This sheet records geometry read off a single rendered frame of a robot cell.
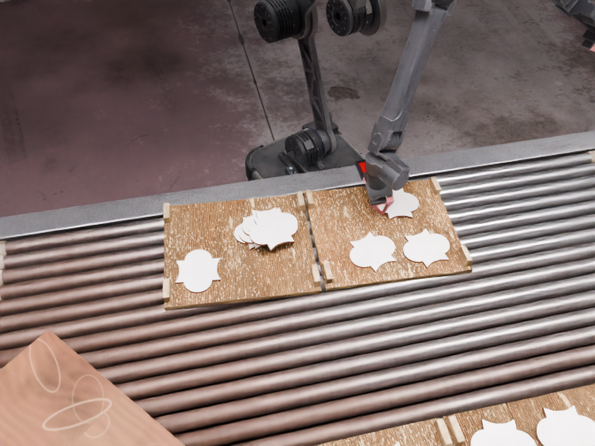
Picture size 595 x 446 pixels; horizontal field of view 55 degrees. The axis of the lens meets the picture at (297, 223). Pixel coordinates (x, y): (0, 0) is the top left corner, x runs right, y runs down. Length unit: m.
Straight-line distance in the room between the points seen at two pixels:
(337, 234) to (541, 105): 2.48
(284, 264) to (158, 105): 2.20
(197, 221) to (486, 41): 3.10
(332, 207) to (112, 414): 0.84
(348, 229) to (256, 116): 1.91
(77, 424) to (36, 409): 0.10
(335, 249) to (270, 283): 0.21
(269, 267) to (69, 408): 0.60
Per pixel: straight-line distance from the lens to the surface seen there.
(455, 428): 1.39
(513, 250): 1.76
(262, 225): 1.60
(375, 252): 1.61
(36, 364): 1.41
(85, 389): 1.34
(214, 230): 1.65
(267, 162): 2.84
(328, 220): 1.68
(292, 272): 1.56
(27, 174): 3.38
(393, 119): 1.51
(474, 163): 1.97
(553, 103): 3.97
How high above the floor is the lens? 2.21
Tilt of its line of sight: 50 degrees down
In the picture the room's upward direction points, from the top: 2 degrees clockwise
